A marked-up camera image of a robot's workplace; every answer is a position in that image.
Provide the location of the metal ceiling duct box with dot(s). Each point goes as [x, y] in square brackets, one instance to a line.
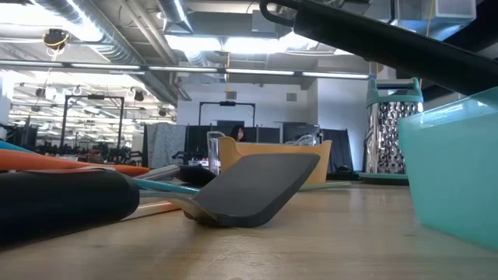
[447, 15]

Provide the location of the long ceiling light strip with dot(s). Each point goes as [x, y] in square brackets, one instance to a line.
[183, 69]

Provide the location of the solid black turner steel neck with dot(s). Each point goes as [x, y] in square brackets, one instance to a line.
[253, 190]

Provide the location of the clear plastic bin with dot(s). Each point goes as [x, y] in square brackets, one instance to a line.
[213, 155]

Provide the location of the green silicone spatula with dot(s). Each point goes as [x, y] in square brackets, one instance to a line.
[323, 186]

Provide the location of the black aluminium table frame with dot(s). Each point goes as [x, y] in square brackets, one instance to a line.
[342, 175]

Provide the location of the black partition screen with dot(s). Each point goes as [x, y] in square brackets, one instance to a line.
[338, 148]
[264, 134]

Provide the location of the orange silicone spatula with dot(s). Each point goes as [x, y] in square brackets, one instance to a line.
[58, 161]

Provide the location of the long teal utensil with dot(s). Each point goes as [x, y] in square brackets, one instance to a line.
[11, 147]

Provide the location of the square wall vent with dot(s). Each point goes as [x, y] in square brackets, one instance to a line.
[231, 95]
[292, 97]

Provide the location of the black gantry frame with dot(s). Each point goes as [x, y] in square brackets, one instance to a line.
[227, 103]
[63, 124]

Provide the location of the yellow plastic bin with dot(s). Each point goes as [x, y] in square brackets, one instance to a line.
[272, 149]

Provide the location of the person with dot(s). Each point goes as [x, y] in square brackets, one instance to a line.
[238, 134]

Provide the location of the silver ventilation duct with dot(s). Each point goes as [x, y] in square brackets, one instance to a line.
[116, 43]

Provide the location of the steel box grater teal trim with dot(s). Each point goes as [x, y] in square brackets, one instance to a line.
[393, 136]

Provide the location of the translucent teal plastic bin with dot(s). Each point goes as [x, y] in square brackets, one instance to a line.
[455, 163]

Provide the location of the grey fabric partition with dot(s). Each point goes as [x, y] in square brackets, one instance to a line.
[165, 144]

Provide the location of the grey ceiling unit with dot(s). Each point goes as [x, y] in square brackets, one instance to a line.
[264, 23]

